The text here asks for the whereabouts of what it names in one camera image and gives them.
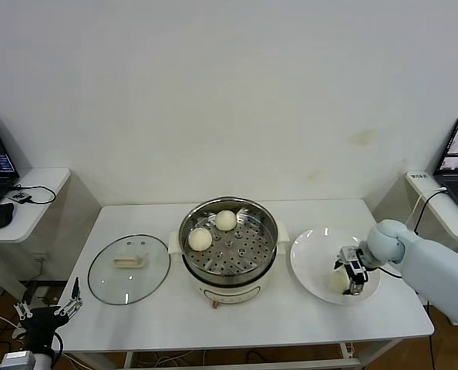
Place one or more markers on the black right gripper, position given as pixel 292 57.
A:
pixel 352 275

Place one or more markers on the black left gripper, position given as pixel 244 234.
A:
pixel 42 320

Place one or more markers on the white steamed baozi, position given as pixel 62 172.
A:
pixel 335 283
pixel 200 239
pixel 226 220

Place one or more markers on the pale left robot arm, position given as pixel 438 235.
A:
pixel 42 363

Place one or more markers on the pale right robot arm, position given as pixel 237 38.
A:
pixel 437 270

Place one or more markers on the perforated steel steamer basket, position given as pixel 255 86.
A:
pixel 248 250

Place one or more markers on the round white plate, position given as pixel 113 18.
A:
pixel 310 262

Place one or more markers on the black computer mouse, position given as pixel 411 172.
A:
pixel 1 216

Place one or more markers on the small black usb hub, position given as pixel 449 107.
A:
pixel 20 197

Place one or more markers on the cream electric cooking pot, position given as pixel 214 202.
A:
pixel 233 291

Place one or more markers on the white side table with mouse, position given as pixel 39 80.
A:
pixel 40 185

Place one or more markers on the white side table with label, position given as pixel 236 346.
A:
pixel 445 216

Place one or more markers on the white printed label sticker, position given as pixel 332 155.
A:
pixel 418 177

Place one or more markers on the right black laptop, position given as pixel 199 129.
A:
pixel 456 189

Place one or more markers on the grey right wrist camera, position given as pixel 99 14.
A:
pixel 348 254

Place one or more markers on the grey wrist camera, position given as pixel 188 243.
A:
pixel 19 359
pixel 348 254

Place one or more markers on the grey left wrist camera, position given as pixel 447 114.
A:
pixel 19 359

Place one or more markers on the white main table frame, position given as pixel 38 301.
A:
pixel 290 363

